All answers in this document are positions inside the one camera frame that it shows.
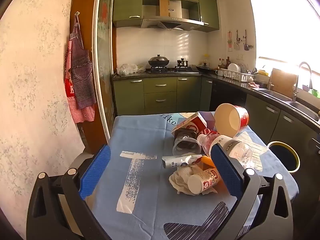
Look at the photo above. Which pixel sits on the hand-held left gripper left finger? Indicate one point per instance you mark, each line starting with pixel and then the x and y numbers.
pixel 96 172

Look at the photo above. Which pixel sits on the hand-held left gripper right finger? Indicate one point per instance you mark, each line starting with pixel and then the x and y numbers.
pixel 225 172

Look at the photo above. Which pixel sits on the orange foam mesh sleeve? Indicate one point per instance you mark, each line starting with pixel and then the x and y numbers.
pixel 207 161

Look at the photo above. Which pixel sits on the white supplement bottle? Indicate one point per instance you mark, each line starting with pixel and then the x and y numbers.
pixel 200 182

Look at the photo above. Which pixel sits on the clear plastic water bottle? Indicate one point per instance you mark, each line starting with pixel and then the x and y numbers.
pixel 236 148

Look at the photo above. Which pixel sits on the red drink can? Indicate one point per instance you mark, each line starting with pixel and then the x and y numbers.
pixel 207 131

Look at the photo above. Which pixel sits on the white paper towel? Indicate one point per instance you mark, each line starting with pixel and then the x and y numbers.
pixel 180 180

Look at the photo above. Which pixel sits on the clear plastic cup brown lid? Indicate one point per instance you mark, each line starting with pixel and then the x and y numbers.
pixel 186 145

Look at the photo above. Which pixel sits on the white squeeze tube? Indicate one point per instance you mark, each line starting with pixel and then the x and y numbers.
pixel 175 162

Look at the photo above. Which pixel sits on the red and white paper bowl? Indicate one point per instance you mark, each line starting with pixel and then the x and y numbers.
pixel 226 120

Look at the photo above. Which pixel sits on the small purple box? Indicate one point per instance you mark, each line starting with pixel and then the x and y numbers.
pixel 208 120

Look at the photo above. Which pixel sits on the red and white carton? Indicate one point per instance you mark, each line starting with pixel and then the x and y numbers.
pixel 192 123

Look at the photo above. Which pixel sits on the yellow-rimmed dark blue bin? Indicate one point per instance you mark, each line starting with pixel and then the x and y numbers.
pixel 282 155

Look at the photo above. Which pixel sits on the blue star-print tablecloth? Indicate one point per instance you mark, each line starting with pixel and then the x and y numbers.
pixel 140 135

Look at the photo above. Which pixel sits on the dark built-in appliance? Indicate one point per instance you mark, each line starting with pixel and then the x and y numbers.
pixel 227 95

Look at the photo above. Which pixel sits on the pink dishcloth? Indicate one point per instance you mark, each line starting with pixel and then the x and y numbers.
pixel 253 84

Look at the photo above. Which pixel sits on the purple checked apron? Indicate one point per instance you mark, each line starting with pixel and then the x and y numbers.
pixel 82 80

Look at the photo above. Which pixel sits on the white dish rack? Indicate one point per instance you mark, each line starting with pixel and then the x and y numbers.
pixel 236 75

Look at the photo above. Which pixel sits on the green base cabinets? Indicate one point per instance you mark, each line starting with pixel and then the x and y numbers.
pixel 160 97

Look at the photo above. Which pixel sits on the steel kitchen sink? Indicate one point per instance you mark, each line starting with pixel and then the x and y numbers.
pixel 302 108

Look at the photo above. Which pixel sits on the white plates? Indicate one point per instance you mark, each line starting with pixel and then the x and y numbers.
pixel 233 67

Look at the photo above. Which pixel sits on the black frying pan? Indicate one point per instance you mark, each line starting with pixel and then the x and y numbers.
pixel 205 68

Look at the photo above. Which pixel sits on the wooden cutting board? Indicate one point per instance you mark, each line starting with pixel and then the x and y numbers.
pixel 282 82

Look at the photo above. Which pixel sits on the clear plastic bag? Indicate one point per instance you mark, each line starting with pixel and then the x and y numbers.
pixel 127 69

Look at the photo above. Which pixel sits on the group of condiment bottles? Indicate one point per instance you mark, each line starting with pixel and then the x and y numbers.
pixel 224 63

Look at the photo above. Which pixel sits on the steel kitchen faucet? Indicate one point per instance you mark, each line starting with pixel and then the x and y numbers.
pixel 297 85

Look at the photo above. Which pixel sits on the black gas stove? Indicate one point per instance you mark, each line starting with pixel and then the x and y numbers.
pixel 172 70

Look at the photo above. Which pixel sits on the dark stovetop kettle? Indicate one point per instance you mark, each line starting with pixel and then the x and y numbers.
pixel 182 63

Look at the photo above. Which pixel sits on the frosted glass sliding door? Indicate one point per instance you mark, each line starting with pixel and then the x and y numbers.
pixel 105 55

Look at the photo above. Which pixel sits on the green plastic item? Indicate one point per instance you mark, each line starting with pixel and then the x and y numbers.
pixel 315 93

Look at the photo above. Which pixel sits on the black lidded wok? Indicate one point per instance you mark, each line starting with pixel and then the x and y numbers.
pixel 158 61

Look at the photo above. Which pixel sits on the hanging steel ladle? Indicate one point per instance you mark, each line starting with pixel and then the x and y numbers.
pixel 237 42

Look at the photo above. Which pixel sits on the hanging red kitchen tool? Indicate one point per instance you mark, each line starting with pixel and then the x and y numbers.
pixel 229 40

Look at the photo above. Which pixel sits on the bright window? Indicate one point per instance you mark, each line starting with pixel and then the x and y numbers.
pixel 287 30

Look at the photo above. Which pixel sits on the steel range hood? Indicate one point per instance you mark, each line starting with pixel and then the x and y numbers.
pixel 172 21

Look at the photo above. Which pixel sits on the brown cardboard box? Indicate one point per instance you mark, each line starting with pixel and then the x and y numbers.
pixel 165 7

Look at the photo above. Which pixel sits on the green wall cabinets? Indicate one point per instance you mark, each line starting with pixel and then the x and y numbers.
pixel 127 2

